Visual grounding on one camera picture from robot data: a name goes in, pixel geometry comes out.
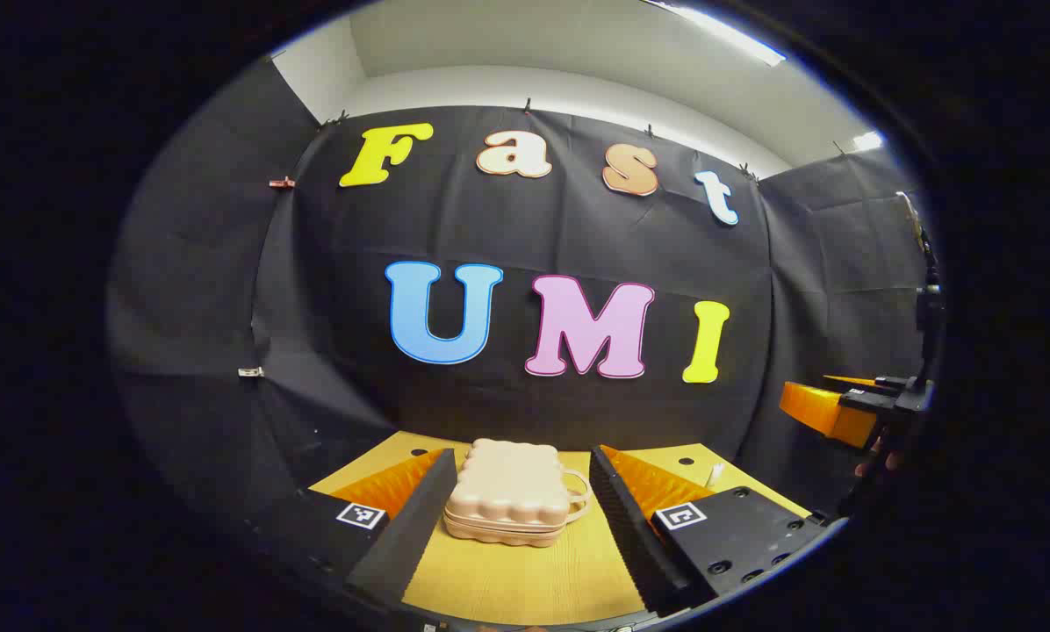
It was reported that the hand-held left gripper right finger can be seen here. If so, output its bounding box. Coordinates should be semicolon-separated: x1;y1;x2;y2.
588;444;833;617

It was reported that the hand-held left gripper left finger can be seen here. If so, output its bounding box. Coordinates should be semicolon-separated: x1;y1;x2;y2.
248;448;458;608

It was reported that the pink ribbed suitcase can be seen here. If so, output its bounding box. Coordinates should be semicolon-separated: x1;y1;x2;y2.
442;438;593;549

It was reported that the black backdrop cloth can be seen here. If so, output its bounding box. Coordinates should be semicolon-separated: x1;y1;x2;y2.
108;57;939;536

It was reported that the long ceiling light strip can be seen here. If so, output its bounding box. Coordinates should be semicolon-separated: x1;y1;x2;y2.
644;0;788;68

